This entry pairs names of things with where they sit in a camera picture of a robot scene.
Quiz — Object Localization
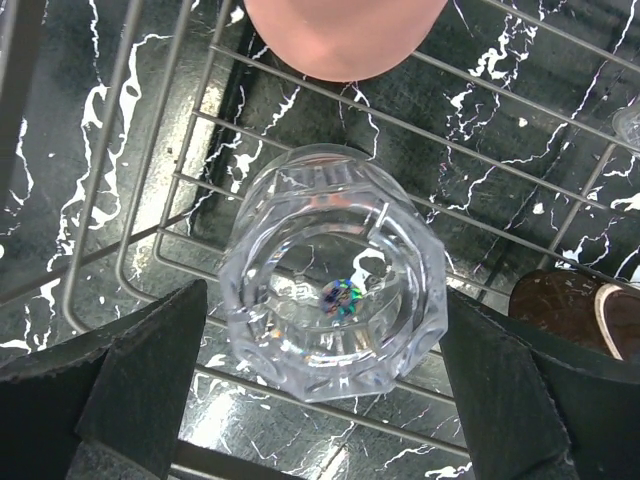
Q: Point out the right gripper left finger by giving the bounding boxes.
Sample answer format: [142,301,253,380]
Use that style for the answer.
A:
[1,280,207,479]

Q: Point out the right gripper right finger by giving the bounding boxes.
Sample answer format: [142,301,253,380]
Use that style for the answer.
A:
[440,289,639,479]

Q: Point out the clear drinking glass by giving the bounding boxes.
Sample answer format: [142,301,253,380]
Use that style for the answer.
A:
[218,144,448,403]

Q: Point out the clear glass plate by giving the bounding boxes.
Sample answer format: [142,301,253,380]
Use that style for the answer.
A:
[612,100,640,156]

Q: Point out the pink plastic cup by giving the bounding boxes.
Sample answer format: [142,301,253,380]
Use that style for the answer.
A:
[244,0,446,82]

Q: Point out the red floral plate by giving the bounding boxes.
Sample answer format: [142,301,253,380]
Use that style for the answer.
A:
[508,270,639,364]

